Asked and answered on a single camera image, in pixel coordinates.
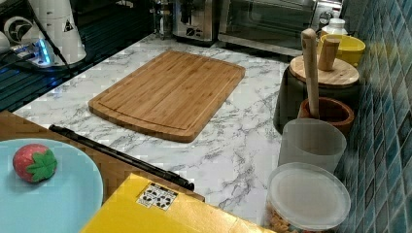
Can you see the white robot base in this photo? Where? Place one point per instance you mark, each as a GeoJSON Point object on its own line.
{"type": "Point", "coordinates": [50, 38]}

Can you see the silver two-slot toaster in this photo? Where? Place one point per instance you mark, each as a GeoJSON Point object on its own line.
{"type": "Point", "coordinates": [197, 20]}

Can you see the stainless toaster oven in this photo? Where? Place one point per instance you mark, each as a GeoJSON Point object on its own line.
{"type": "Point", "coordinates": [274, 25]}

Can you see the bamboo cutting board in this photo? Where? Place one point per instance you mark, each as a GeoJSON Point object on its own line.
{"type": "Point", "coordinates": [172, 97]}

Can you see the wooden drawer box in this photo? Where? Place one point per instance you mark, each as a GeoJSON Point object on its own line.
{"type": "Point", "coordinates": [112, 170]}

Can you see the frosted plastic cup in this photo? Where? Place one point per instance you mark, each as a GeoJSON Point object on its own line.
{"type": "Point", "coordinates": [312, 141]}

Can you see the yellow cereal box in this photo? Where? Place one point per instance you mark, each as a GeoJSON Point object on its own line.
{"type": "Point", "coordinates": [142, 206]}

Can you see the brown wooden utensil cup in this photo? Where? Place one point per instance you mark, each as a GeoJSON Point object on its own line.
{"type": "Point", "coordinates": [332, 115]}

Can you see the clear cereal jar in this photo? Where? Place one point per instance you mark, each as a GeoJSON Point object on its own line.
{"type": "Point", "coordinates": [303, 198]}

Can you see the wooden stick utensil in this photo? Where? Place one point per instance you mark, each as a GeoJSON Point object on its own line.
{"type": "Point", "coordinates": [309, 45]}

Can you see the dark canister wooden lid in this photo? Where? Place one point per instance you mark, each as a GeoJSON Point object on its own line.
{"type": "Point", "coordinates": [319, 87]}

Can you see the white bottle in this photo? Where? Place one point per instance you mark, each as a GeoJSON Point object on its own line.
{"type": "Point", "coordinates": [335, 26]}

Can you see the yellow bowl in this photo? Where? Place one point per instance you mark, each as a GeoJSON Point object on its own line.
{"type": "Point", "coordinates": [350, 48]}

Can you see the light blue plate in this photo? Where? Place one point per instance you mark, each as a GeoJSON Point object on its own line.
{"type": "Point", "coordinates": [62, 204]}

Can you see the red toy strawberry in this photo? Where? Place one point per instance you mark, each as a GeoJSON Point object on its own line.
{"type": "Point", "coordinates": [34, 163]}

